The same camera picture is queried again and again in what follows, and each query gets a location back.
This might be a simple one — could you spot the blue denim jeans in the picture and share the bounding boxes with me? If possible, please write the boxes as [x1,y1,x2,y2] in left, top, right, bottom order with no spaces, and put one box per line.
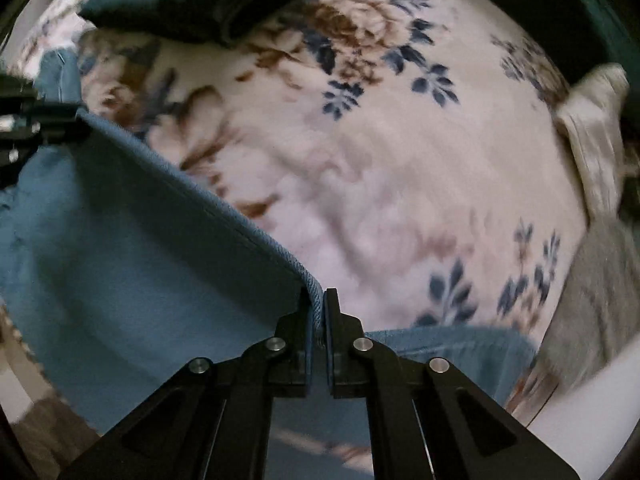
[1,50,533,479]

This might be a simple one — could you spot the cream satin pillow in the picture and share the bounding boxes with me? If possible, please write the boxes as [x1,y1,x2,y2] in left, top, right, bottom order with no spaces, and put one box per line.
[555,63,629,220]

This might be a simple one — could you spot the grey fleece cloth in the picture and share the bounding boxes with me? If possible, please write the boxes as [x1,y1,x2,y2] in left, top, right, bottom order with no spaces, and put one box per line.
[539,217,639,392]

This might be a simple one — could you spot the floral fleece bed blanket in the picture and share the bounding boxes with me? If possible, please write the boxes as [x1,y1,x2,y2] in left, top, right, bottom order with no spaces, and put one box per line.
[0,0,591,480]

